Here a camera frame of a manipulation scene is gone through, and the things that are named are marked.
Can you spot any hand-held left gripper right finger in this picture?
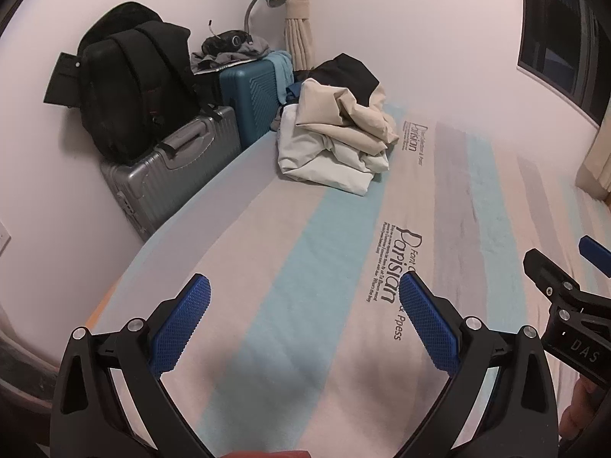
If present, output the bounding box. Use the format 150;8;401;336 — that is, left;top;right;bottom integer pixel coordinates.
398;270;560;458

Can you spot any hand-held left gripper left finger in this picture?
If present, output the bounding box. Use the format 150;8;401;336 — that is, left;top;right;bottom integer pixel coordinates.
48;273;213;458

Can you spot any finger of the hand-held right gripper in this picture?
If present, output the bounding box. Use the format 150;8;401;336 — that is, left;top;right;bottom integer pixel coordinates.
579;235;611;278
523;247;581;307

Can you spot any cream and black hooded jacket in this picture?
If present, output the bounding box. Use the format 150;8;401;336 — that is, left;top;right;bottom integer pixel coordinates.
295;52;401;175

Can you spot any grey clothes pile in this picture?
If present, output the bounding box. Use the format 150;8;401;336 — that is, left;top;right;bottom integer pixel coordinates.
191;35;273;74

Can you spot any person's right hand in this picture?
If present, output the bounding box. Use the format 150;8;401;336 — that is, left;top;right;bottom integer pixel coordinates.
559;376;600;442

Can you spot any beige hanging curtain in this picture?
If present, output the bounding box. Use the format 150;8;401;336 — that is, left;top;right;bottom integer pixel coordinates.
575;126;611;201

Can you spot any striped bed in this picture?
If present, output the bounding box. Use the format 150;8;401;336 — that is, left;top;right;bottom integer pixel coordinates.
81;100;611;458

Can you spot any silver suitcase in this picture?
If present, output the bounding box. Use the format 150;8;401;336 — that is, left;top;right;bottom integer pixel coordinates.
99;104;242;243

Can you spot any person's own clothing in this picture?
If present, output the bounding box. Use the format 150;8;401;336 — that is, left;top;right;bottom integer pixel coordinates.
222;448;313;458

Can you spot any folded white garment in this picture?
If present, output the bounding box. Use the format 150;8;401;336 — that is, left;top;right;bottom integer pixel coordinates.
277;105;390;196

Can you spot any dark window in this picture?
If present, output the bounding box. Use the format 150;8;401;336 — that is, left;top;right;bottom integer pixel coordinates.
517;0;611;127

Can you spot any teal suitcase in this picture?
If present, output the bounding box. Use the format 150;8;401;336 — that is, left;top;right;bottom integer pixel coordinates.
217;52;295;150

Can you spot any black backpack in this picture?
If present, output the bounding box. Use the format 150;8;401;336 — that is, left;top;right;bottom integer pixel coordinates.
43;2;220;163

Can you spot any black headset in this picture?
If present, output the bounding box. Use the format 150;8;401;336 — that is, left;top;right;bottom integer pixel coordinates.
200;21;254;56

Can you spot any beige tied curtain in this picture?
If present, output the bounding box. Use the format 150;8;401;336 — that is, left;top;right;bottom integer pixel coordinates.
281;0;317;74

